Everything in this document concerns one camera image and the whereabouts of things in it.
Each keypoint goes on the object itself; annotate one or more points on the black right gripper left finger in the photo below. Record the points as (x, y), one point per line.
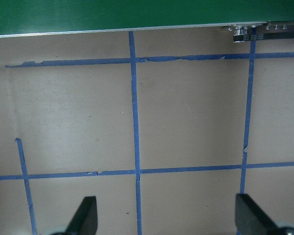
(84, 221)

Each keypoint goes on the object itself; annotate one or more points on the green conveyor belt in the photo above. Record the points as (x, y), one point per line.
(46, 17)

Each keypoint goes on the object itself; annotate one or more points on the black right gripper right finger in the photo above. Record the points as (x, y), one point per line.
(250, 219)

